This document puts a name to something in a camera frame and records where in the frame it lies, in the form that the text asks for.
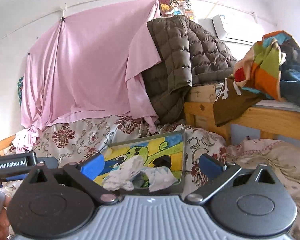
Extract colourful wall poster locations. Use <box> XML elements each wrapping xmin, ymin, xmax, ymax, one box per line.
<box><xmin>158</xmin><ymin>0</ymin><xmax>195</xmax><ymax>21</ymax></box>

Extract black sock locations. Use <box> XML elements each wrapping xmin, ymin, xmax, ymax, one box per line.
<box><xmin>152</xmin><ymin>155</ymin><xmax>172</xmax><ymax>168</ymax></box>

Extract colourful patchwork cloth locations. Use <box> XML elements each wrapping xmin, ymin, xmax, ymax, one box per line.
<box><xmin>233</xmin><ymin>30</ymin><xmax>300</xmax><ymax>101</ymax></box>

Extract pink hanging sheet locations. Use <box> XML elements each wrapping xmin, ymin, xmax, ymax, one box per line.
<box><xmin>12</xmin><ymin>0</ymin><xmax>163</xmax><ymax>153</ymax></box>

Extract white air conditioner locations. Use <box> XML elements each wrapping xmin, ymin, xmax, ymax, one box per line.
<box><xmin>198</xmin><ymin>15</ymin><xmax>254</xmax><ymax>43</ymax></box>

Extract wooden bunk bed frame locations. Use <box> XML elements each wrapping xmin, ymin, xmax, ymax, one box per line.
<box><xmin>184</xmin><ymin>84</ymin><xmax>300</xmax><ymax>144</ymax></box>

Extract white blue patterned cloth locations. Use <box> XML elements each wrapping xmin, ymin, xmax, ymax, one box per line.
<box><xmin>101</xmin><ymin>155</ymin><xmax>178</xmax><ymax>192</ymax></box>

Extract floral satin bedspread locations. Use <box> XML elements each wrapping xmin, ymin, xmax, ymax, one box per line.
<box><xmin>33</xmin><ymin>116</ymin><xmax>300</xmax><ymax>239</ymax></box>

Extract grey tray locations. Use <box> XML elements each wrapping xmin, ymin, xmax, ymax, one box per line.
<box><xmin>103</xmin><ymin>129</ymin><xmax>187</xmax><ymax>196</ymax></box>

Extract yellow blue cartoon towel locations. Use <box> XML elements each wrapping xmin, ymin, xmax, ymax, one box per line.
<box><xmin>92</xmin><ymin>132</ymin><xmax>184</xmax><ymax>188</ymax></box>

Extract brown printed t-shirt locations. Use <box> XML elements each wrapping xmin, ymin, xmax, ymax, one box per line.
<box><xmin>213</xmin><ymin>75</ymin><xmax>266</xmax><ymax>127</ymax></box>

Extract brown quilted down jacket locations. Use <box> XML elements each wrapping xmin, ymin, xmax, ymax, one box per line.
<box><xmin>142</xmin><ymin>15</ymin><xmax>237</xmax><ymax>124</ymax></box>

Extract dark blue jeans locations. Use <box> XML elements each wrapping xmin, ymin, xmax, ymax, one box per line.
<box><xmin>280</xmin><ymin>38</ymin><xmax>300</xmax><ymax>107</ymax></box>

